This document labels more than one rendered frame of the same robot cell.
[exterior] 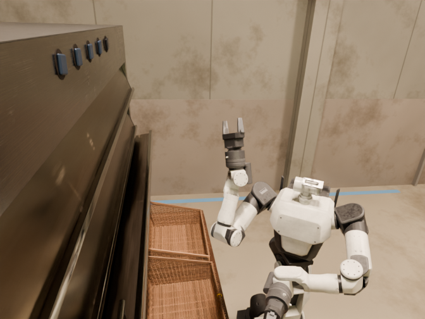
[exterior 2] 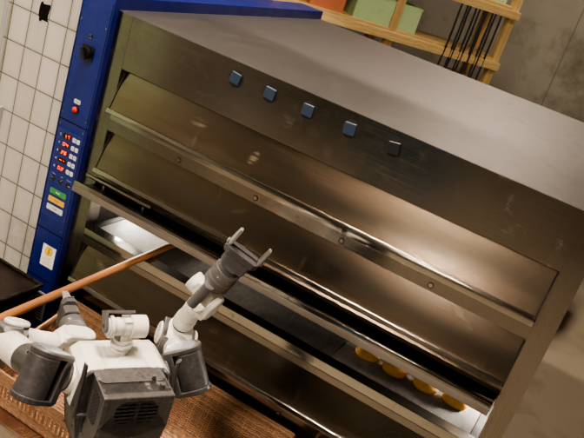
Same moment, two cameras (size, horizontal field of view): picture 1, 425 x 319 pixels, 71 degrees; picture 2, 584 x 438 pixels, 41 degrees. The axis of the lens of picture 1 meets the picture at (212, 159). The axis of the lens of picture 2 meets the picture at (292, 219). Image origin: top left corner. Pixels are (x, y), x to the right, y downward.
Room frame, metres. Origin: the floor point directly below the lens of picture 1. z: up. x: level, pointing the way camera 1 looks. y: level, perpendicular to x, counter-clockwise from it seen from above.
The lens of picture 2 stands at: (2.42, -1.85, 2.67)
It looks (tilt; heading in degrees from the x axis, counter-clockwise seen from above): 21 degrees down; 121
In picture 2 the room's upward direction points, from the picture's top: 19 degrees clockwise
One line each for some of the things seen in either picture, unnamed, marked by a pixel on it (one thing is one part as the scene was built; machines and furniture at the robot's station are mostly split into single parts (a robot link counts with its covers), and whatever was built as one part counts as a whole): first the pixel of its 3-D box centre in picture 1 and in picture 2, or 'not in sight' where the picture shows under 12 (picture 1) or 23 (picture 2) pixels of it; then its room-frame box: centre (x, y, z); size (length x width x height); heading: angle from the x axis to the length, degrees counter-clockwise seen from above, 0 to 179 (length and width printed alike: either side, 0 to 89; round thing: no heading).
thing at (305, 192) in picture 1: (305, 188); (126, 329); (1.17, -0.43, 1.46); 0.10 x 0.07 x 0.09; 66
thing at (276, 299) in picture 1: (275, 309); (69, 321); (0.75, -0.25, 1.19); 0.12 x 0.10 x 0.13; 156
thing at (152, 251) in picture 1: (172, 233); not in sight; (1.74, 0.27, 0.72); 0.56 x 0.49 x 0.28; 9
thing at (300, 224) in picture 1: (301, 218); (115, 401); (1.22, -0.46, 1.26); 0.34 x 0.30 x 0.36; 66
